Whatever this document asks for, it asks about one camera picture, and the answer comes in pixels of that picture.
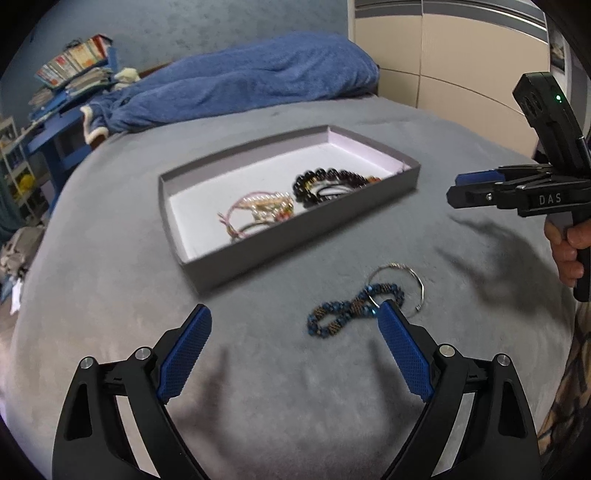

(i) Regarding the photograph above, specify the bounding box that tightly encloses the blue beaded bracelet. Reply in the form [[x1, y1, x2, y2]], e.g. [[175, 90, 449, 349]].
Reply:
[[305, 283, 406, 338]]

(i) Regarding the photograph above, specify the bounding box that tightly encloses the silver bangle ring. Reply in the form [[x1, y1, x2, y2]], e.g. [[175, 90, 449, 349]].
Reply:
[[366, 262, 426, 319]]

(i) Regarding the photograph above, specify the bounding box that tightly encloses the pink cord bracelet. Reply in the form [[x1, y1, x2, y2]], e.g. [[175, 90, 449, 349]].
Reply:
[[217, 191, 297, 242]]

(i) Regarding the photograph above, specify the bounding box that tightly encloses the black hair tie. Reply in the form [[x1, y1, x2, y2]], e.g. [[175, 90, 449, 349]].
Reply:
[[315, 183, 357, 202]]

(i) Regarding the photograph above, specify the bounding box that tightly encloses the pearl bracelet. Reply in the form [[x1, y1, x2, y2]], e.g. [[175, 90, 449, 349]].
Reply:
[[239, 193, 297, 222]]

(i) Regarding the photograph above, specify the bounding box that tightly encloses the black bead bracelet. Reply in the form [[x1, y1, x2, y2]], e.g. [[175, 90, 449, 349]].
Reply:
[[291, 168, 371, 208]]

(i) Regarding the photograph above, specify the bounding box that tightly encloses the patterned right sleeve forearm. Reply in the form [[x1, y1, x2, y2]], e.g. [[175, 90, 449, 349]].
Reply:
[[538, 303, 590, 455]]

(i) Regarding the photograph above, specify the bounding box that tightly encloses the person's right hand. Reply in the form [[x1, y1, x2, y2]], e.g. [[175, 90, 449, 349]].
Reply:
[[544, 220, 591, 287]]

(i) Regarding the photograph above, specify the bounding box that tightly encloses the grey bed cover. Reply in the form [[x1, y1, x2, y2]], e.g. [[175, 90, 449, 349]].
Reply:
[[3, 97, 576, 479]]

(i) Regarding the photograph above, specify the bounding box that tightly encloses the beige wardrobe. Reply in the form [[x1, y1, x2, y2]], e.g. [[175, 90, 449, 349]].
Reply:
[[352, 0, 591, 160]]

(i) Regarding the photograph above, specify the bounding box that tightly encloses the grey cardboard tray box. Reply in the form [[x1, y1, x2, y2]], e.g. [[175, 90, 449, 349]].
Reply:
[[158, 125, 421, 293]]

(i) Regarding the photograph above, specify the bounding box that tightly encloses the clothes pile on floor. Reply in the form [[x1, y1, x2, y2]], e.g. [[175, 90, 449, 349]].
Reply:
[[1, 225, 45, 315]]

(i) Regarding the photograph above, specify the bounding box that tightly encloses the blue fleece blanket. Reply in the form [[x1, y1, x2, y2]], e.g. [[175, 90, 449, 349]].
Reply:
[[81, 32, 380, 144]]

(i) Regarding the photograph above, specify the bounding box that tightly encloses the white shelf rack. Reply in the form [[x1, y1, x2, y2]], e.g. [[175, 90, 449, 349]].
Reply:
[[1, 116, 37, 224]]

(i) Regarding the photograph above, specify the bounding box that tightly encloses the blue wooden desk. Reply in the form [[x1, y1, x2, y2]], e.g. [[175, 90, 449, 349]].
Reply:
[[25, 45, 117, 205]]

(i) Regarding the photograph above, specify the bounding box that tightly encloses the white plush toy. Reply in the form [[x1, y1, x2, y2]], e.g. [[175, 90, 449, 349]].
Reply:
[[113, 67, 141, 90]]

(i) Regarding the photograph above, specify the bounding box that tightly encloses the stack of papers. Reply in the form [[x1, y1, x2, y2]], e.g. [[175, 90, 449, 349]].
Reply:
[[28, 67, 112, 108]]

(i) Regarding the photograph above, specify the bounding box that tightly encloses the row of books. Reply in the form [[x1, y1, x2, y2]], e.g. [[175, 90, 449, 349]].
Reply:
[[35, 34, 113, 90]]

